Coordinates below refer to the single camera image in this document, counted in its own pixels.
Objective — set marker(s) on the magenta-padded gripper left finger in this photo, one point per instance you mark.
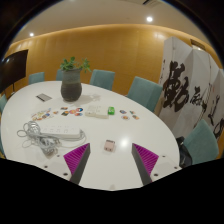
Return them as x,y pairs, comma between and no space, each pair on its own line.
76,160

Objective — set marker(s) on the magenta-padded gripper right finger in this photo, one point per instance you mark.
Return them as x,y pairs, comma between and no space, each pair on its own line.
146,160

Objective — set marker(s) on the small pink charger block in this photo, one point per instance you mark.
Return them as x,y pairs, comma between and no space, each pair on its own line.
109,145

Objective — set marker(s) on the white power strip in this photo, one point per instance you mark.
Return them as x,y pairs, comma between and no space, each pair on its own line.
61,132

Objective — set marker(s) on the small round sticker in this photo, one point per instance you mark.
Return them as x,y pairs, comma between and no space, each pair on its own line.
136,117
131,112
125,117
123,111

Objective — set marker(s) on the round multicolour sticker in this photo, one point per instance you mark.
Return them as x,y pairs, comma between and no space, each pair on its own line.
78,114

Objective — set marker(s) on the dark square sun sticker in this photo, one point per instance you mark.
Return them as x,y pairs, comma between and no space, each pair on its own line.
65,113

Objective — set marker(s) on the round orange sticker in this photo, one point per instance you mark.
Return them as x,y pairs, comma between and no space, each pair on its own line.
72,111

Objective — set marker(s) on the white cardboard box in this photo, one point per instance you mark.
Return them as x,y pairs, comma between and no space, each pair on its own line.
98,115
94,109

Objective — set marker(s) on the round blue-orange sticker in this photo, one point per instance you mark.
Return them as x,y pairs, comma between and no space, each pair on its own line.
79,109

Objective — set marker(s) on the small orange sticker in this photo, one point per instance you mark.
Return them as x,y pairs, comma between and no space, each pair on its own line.
56,112

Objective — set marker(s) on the dark rectangular sticker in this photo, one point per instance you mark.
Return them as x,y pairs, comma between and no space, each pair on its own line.
64,108

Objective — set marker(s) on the sheet of colourful stickers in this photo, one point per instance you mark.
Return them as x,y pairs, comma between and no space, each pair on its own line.
41,114

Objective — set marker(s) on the small green packet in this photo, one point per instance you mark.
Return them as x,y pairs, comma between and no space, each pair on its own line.
111,110

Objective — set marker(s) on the group of teal chairs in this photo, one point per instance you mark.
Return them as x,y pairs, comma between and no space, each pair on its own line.
145,91

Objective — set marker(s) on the green plant in grey pot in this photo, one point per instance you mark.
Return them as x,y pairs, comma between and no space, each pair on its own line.
71,86

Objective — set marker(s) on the white calligraphy folding screen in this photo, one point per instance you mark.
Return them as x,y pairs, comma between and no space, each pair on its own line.
186,86

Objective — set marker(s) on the group of ceiling spotlights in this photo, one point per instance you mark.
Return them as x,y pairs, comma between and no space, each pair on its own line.
149,19

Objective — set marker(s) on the black wall television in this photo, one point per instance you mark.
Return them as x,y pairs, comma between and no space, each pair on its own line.
13,70

